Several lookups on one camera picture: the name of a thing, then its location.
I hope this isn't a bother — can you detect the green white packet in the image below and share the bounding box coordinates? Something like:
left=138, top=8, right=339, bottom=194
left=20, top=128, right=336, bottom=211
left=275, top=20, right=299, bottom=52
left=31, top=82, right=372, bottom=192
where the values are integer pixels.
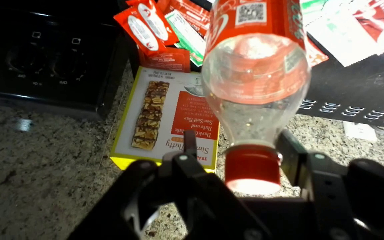
left=300, top=0, right=384, bottom=70
left=164, top=10, right=210, bottom=70

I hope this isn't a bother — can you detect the black stainless microwave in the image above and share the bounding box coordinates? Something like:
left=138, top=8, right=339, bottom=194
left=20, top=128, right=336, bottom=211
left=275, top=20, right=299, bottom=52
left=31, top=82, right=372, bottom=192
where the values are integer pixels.
left=296, top=42, right=384, bottom=131

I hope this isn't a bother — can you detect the coca-cola plastic bottle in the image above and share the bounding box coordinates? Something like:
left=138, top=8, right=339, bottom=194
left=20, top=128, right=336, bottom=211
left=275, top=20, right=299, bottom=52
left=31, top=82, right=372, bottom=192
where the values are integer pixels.
left=200, top=0, right=312, bottom=198

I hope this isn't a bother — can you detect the black stove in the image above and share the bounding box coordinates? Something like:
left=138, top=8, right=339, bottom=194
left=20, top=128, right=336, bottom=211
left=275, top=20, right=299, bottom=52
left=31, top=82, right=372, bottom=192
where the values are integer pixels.
left=0, top=0, right=134, bottom=120

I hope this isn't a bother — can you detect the granola bar box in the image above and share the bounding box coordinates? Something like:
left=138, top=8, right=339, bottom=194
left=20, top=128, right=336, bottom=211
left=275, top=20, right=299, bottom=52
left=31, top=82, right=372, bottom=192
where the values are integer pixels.
left=110, top=66, right=223, bottom=174

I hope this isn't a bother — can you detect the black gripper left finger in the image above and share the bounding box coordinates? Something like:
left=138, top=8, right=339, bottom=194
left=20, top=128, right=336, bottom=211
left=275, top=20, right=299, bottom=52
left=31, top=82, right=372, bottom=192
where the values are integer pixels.
left=67, top=131, right=275, bottom=240

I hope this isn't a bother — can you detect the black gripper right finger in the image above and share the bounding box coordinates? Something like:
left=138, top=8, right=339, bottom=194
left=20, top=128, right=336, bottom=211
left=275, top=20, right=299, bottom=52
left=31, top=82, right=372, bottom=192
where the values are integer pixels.
left=276, top=128, right=384, bottom=240

